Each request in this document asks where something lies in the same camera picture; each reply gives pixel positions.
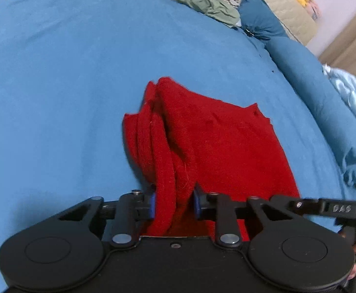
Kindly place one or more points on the bed with blue sheet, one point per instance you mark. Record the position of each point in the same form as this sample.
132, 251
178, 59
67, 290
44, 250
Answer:
74, 82

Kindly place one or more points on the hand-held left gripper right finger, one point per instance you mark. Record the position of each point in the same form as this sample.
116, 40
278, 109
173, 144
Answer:
197, 206

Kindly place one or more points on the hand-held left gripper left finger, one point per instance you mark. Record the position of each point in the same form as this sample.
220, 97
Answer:
152, 207

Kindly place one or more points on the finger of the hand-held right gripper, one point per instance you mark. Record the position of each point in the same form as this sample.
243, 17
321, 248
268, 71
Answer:
324, 208

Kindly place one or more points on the quilted cream headboard cover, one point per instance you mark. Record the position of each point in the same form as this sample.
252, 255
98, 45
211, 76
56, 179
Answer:
275, 3

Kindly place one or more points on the red knit sweater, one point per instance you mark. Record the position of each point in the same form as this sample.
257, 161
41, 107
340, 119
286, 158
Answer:
220, 140

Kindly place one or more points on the dark blue pillow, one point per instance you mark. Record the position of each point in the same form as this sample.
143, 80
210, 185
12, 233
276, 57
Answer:
260, 18
315, 97

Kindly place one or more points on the light blue blanket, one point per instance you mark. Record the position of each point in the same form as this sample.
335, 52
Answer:
352, 94

